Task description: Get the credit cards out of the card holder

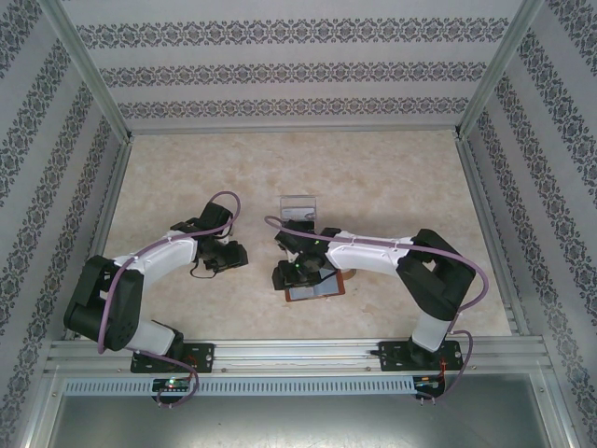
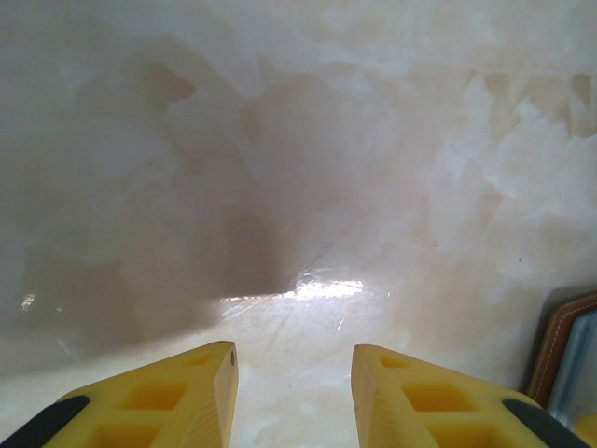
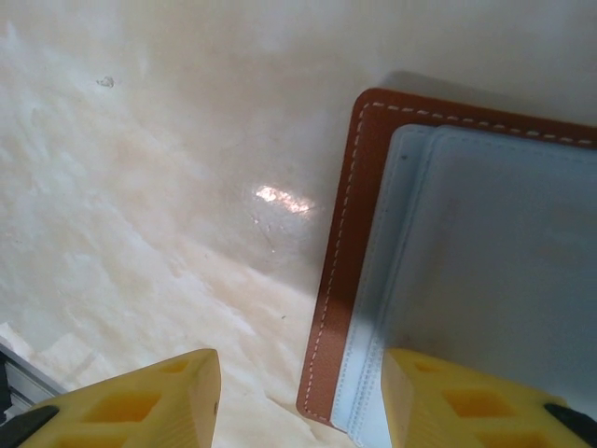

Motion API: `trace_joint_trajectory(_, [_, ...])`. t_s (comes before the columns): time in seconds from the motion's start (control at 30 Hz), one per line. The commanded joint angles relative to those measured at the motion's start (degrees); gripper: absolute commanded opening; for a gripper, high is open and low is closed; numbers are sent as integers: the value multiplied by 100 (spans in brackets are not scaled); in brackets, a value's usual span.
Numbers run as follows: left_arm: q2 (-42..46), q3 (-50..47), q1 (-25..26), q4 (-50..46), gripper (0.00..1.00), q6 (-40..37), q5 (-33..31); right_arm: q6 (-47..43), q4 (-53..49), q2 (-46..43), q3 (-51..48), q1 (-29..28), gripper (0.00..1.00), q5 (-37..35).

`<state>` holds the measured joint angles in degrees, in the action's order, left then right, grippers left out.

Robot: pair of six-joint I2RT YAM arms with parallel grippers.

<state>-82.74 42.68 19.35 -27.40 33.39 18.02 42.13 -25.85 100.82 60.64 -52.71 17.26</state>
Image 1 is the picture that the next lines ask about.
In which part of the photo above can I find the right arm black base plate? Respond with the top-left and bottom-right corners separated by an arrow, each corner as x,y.
377,340 -> 462,373

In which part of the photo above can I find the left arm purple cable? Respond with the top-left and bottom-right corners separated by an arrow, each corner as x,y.
96,191 -> 243,410

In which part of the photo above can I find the aluminium upright frame post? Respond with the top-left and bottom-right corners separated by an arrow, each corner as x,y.
452,0 -> 546,140
43,0 -> 135,141

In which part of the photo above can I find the white card grey print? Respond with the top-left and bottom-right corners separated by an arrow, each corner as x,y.
282,206 -> 318,221

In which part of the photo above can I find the brown leather card holder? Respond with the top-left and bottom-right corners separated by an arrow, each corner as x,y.
284,268 -> 359,304

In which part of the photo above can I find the white slotted cable duct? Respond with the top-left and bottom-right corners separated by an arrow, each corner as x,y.
62,375 -> 417,397

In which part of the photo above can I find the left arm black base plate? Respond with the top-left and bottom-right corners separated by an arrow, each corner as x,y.
129,343 -> 216,375

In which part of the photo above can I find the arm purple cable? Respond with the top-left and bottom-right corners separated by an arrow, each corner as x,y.
96,191 -> 243,410
263,215 -> 490,405

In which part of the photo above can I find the grey metal panel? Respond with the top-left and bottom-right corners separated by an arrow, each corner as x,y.
46,372 -> 573,448

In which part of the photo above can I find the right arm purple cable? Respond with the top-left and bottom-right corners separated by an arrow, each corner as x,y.
263,215 -> 490,405

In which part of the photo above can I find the clear acrylic card stand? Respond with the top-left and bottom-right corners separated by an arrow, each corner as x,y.
278,193 -> 321,221

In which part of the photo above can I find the thin black cable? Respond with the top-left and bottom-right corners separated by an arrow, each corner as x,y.
187,259 -> 221,281

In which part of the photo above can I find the aluminium table side rail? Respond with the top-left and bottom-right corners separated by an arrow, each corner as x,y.
454,133 -> 533,337
64,133 -> 136,344

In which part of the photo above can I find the aluminium mounting rail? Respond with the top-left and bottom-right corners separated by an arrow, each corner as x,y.
45,336 -> 548,374

